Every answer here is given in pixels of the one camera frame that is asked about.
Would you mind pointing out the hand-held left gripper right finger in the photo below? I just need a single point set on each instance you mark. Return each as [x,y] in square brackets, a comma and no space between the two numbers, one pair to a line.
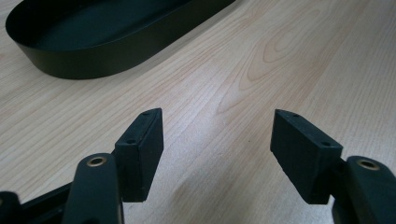
[303,158]

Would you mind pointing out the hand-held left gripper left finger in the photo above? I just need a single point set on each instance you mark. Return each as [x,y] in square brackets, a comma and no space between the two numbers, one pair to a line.
[138,158]

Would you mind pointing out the black oval tray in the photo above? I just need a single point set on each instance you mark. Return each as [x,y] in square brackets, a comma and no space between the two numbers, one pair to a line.
[93,34]

